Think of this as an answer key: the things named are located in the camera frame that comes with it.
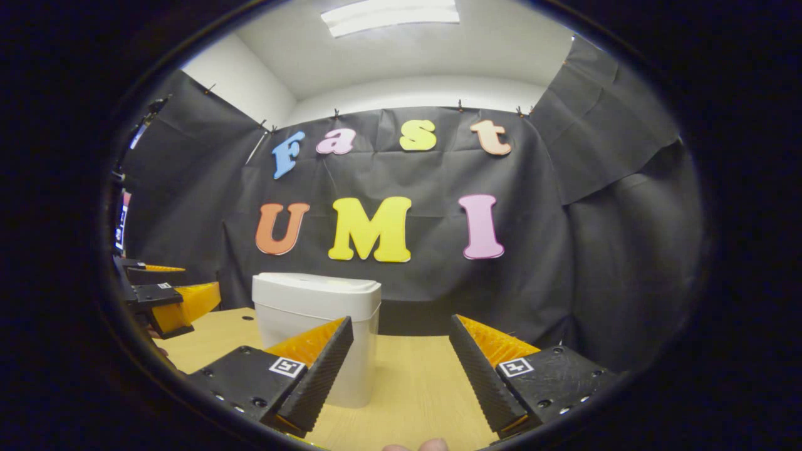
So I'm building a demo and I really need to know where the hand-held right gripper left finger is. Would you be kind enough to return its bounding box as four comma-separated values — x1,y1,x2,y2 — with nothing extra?
187,316,355,438

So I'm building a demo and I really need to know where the computer monitor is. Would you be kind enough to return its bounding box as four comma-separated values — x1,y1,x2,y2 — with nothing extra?
115,191,132,251

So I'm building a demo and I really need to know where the ceiling light panel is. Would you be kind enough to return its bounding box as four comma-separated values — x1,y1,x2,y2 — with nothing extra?
321,0,461,38

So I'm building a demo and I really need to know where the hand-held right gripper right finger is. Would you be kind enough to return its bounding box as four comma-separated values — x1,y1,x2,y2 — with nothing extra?
449,313,621,439

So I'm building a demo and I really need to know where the wooden desktop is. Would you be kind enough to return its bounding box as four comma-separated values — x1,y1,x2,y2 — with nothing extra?
154,307,565,451

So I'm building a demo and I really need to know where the row of cloth clips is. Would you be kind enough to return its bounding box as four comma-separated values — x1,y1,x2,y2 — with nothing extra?
204,83,538,133

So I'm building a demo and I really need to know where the white desktop garbage bin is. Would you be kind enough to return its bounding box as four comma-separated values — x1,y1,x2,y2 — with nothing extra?
251,272,383,409

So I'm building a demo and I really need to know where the black backdrop cloth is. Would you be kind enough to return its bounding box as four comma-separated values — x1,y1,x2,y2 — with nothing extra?
113,34,706,376

